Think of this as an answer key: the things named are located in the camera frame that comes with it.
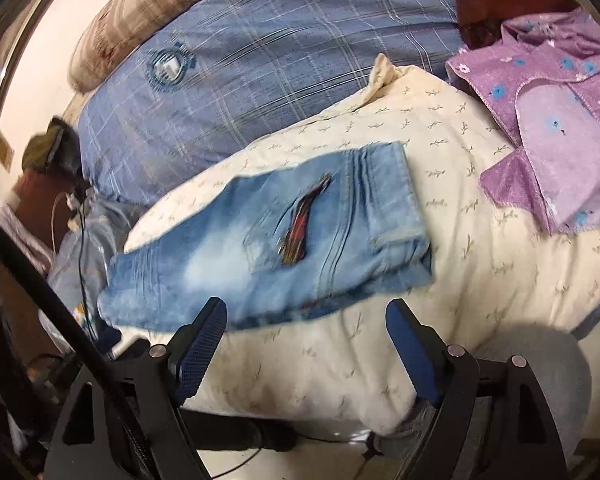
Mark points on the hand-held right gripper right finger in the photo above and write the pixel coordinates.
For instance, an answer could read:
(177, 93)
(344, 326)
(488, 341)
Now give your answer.
(413, 351)

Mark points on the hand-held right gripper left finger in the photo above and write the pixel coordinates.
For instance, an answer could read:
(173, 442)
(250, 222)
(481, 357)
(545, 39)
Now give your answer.
(196, 349)

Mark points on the light blue denim pants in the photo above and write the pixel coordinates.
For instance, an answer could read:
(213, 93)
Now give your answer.
(300, 255)

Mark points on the cream leaf-print quilt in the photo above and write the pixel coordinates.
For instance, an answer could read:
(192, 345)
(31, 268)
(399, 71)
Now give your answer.
(480, 270)

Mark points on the black pole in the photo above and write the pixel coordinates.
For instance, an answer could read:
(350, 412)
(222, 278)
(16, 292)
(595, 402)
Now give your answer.
(45, 295)

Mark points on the olive green cloth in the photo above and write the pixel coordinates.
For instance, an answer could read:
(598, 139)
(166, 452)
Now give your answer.
(47, 145)

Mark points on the purple floral garment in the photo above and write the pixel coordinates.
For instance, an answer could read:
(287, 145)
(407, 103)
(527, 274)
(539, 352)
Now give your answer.
(550, 125)

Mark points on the blue plaid blanket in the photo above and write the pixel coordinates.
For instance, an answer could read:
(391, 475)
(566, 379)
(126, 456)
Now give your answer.
(260, 85)

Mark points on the brown striped pillow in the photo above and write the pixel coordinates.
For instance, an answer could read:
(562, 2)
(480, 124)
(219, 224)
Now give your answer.
(140, 15)

